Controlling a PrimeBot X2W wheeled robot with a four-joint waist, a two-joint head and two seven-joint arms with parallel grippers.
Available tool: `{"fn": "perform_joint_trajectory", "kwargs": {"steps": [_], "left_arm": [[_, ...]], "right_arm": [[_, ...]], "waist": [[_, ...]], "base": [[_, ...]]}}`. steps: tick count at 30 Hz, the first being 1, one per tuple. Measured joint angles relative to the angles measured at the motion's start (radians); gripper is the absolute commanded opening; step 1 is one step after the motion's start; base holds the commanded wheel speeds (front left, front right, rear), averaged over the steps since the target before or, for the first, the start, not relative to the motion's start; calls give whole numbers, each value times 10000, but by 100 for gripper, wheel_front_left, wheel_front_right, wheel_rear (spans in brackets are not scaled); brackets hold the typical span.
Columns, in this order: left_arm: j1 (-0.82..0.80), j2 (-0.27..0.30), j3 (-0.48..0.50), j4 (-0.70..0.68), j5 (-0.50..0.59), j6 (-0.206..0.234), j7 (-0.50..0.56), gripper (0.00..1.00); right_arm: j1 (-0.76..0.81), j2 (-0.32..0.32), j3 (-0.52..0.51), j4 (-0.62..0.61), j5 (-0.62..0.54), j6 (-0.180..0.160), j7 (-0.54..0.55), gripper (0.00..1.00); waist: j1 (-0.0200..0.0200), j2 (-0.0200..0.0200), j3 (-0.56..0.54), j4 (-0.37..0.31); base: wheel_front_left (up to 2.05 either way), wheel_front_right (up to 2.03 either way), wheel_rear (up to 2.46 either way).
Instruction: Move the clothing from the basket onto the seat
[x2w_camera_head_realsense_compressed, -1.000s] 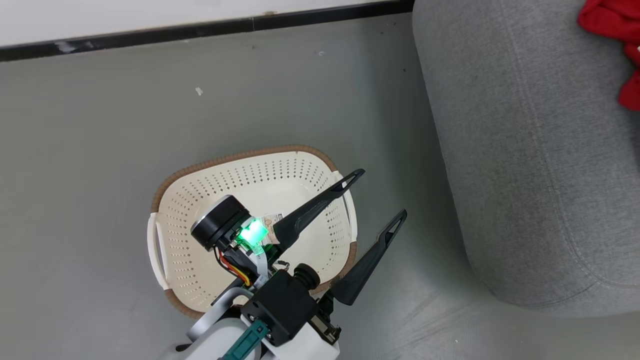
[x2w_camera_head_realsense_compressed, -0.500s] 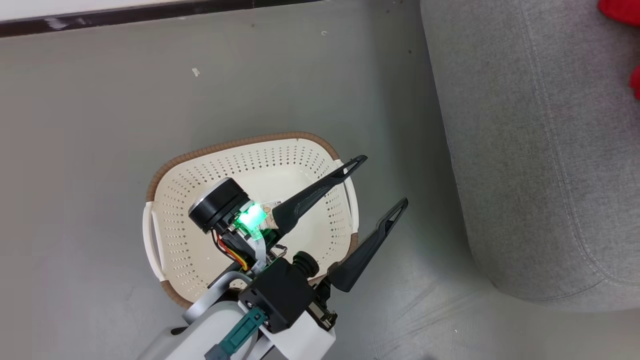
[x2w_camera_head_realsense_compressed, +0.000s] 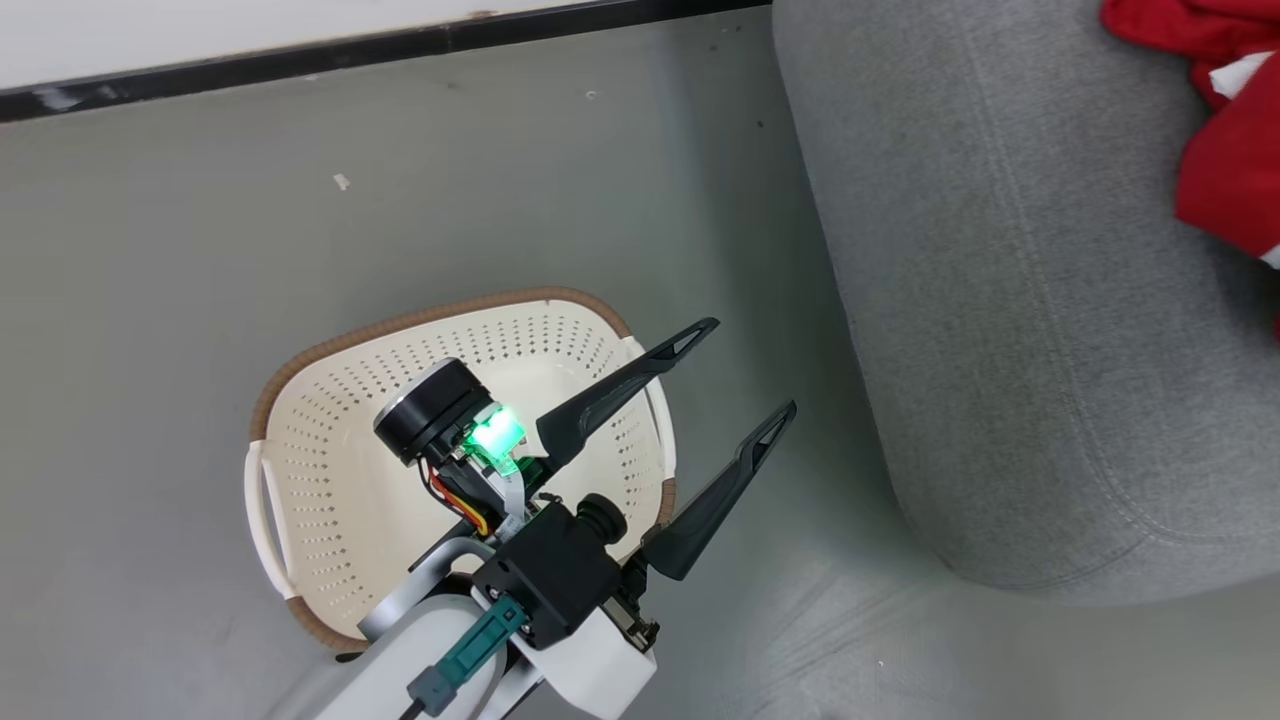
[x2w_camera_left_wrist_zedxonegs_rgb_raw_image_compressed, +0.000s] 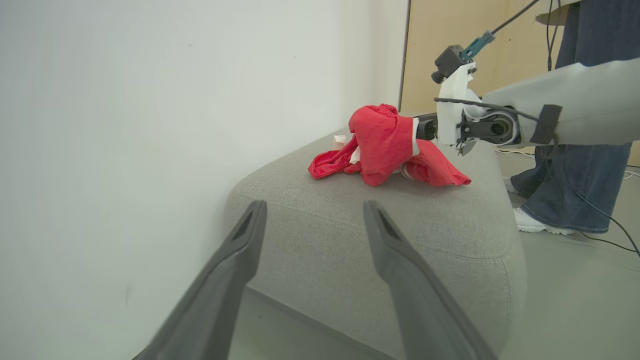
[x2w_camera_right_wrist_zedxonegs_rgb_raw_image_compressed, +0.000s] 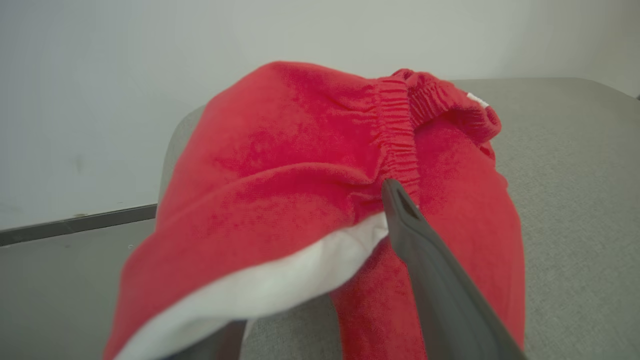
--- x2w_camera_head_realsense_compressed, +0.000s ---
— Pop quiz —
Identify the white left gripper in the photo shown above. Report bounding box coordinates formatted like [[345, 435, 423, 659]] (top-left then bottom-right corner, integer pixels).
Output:
[[373, 318, 798, 719]]

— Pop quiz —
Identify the red garment with white stripes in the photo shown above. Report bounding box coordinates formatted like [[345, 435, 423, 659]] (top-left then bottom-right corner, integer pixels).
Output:
[[1100, 0, 1280, 341]]

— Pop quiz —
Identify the grey fabric sofa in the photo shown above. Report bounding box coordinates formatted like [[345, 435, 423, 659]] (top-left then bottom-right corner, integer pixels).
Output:
[[770, 0, 1280, 606]]

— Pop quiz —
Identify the cream perforated laundry basket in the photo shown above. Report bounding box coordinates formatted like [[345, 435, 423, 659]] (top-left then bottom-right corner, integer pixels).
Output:
[[243, 287, 679, 656]]

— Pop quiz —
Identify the teal camera cable connector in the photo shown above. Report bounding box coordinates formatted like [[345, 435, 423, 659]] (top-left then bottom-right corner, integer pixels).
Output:
[[405, 595, 531, 719]]

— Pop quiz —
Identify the black wall baseboard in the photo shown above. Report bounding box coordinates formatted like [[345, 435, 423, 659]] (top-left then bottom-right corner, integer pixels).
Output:
[[0, 0, 773, 124]]

